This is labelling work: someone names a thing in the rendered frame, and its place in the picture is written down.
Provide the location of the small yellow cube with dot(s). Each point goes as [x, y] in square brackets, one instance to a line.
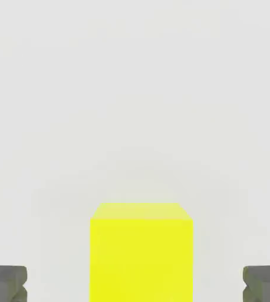
[141, 257]

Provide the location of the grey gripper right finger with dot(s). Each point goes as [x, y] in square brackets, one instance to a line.
[265, 284]

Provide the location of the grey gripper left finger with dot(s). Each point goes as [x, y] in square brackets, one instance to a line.
[4, 284]

